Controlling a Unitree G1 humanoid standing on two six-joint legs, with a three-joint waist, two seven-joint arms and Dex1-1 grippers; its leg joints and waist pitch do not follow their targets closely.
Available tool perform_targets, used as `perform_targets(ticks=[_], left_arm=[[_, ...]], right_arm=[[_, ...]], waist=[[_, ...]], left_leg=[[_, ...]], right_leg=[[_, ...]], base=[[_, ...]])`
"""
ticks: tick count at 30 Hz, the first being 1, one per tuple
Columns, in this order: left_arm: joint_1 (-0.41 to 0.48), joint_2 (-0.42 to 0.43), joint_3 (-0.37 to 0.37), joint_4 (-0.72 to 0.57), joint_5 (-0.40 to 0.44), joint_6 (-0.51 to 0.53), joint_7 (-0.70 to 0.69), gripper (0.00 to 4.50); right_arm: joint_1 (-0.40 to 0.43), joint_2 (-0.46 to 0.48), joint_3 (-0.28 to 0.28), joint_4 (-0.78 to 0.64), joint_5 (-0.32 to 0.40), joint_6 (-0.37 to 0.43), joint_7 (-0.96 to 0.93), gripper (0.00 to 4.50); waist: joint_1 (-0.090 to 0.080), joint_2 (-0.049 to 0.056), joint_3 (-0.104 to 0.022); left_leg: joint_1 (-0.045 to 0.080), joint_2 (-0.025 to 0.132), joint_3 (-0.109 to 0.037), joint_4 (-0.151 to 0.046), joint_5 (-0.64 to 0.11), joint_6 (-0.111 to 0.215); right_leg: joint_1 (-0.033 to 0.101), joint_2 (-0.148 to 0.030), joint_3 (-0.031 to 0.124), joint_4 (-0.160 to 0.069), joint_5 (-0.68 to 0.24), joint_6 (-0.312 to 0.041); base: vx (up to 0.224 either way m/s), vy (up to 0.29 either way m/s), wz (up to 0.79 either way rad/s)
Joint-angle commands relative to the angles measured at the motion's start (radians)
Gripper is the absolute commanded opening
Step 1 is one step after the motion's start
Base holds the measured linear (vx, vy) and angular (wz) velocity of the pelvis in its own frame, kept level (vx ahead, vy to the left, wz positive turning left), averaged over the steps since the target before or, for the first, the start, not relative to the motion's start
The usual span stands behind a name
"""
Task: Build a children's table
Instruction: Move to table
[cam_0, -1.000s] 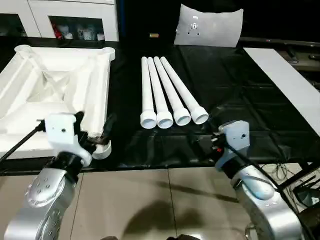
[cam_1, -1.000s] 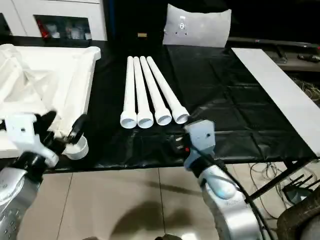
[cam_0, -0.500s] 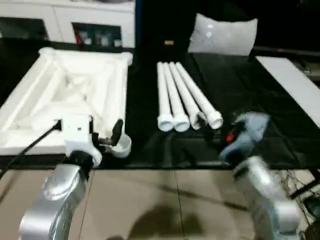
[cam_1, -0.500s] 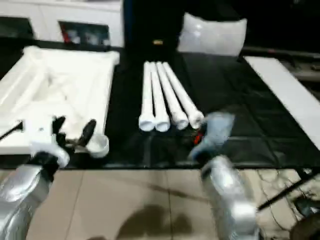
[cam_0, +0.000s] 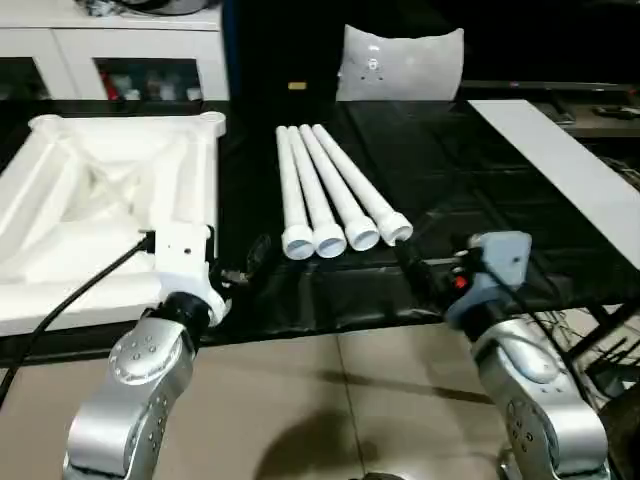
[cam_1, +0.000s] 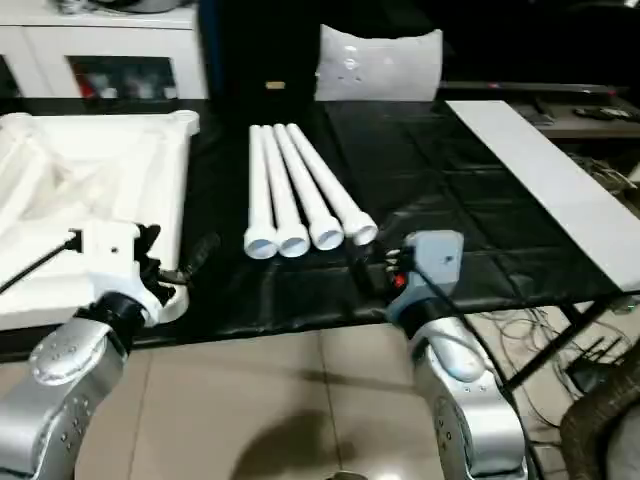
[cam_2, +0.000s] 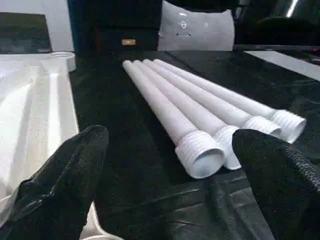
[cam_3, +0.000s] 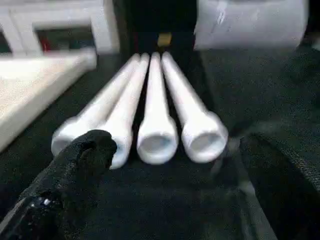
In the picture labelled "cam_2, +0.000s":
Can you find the white plastic table leg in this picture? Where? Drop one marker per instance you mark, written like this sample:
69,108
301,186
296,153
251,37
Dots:
243,100
216,100
165,110
184,100

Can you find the white cabinet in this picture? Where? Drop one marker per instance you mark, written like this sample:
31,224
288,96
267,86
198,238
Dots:
60,25

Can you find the white plastic table top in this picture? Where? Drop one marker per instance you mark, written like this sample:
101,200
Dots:
35,110

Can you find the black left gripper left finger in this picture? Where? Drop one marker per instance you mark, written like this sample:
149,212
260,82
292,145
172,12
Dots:
55,190

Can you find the small yellow label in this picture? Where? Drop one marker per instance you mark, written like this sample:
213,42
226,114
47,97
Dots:
128,42

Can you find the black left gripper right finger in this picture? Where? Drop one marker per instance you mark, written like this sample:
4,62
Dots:
285,190

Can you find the black work mat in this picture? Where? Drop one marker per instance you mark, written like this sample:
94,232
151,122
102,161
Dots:
140,190

